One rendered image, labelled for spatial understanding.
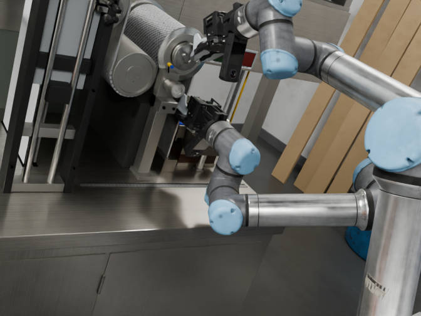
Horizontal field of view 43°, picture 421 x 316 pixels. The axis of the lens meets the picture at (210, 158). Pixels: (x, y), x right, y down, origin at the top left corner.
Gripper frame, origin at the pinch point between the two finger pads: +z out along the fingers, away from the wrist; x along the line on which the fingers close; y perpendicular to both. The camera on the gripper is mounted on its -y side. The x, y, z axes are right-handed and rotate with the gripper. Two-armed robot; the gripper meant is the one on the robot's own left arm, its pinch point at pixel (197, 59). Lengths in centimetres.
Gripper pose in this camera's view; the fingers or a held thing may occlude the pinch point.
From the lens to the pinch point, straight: 140.7
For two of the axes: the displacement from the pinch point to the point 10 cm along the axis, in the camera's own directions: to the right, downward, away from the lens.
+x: -8.1, -0.4, -5.8
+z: -5.8, 1.8, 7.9
